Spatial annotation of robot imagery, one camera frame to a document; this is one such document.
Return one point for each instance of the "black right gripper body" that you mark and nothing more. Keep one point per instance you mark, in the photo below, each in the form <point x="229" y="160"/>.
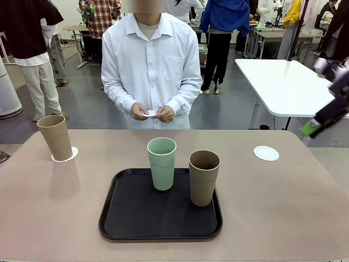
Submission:
<point x="335" y="112"/>

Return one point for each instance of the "white paper doily coaster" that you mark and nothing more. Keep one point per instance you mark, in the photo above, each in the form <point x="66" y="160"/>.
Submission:
<point x="75" y="152"/>
<point x="265" y="153"/>
<point x="151" y="113"/>

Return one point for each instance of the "brown tumbler cup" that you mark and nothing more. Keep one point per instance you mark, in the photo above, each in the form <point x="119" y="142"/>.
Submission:
<point x="203" y="188"/>
<point x="56" y="139"/>

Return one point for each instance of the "pale green tumbler cup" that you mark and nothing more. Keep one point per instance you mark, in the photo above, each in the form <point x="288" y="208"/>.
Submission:
<point x="162" y="174"/>

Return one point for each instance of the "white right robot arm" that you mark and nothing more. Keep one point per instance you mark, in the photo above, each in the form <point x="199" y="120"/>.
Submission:
<point x="321" y="65"/>

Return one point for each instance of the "person's right forearm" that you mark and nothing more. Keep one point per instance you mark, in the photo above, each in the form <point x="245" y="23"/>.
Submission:
<point x="120" y="101"/>

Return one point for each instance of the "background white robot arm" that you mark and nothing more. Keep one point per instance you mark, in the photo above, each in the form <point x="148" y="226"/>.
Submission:
<point x="263" y="11"/>

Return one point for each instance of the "person's left forearm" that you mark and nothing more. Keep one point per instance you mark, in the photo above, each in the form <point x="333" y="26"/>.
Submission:
<point x="185" y="101"/>

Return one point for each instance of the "person's left hand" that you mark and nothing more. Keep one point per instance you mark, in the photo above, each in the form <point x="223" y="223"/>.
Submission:
<point x="166" y="114"/>

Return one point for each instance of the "person's right hand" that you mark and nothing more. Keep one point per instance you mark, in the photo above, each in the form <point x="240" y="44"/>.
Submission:
<point x="139" y="112"/>

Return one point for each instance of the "white side table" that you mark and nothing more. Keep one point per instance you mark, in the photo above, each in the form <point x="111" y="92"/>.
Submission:
<point x="286" y="84"/>

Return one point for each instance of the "person in black coat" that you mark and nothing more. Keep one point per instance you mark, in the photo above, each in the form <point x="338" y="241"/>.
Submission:
<point x="340" y="27"/>

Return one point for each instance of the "black stand pole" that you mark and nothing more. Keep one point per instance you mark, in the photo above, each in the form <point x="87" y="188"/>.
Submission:
<point x="298" y="32"/>

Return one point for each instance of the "person in cream puffer jacket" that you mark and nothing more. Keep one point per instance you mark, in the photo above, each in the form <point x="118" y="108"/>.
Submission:
<point x="325" y="19"/>

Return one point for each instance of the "grey background desk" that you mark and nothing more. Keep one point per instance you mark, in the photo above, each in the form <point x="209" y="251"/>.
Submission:
<point x="272" y="34"/>
<point x="75" y="28"/>

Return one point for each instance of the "person in yellow top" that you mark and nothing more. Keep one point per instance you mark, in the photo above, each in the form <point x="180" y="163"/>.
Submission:
<point x="293" y="13"/>

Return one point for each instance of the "person in blue-purple loose top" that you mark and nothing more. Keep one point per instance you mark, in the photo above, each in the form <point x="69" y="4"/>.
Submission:
<point x="226" y="16"/>

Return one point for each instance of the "background person in white blouse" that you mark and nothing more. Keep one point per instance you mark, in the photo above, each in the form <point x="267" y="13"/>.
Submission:
<point x="188" y="11"/>

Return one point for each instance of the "person in white shirt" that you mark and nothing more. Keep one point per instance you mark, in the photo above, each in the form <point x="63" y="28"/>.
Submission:
<point x="147" y="68"/>

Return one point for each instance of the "black serving tray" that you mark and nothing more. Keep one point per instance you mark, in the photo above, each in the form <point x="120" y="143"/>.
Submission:
<point x="152" y="215"/>

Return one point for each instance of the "person in plaid shirt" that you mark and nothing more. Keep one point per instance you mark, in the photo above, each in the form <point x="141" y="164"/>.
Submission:
<point x="103" y="19"/>

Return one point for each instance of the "person in grey trousers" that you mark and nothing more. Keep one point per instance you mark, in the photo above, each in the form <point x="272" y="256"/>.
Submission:
<point x="58" y="60"/>

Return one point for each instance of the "person in black top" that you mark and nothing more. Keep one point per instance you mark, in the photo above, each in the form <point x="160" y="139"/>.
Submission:
<point x="27" y="27"/>

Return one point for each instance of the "white cylindrical appliance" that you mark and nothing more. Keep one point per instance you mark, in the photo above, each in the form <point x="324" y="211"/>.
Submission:
<point x="8" y="92"/>

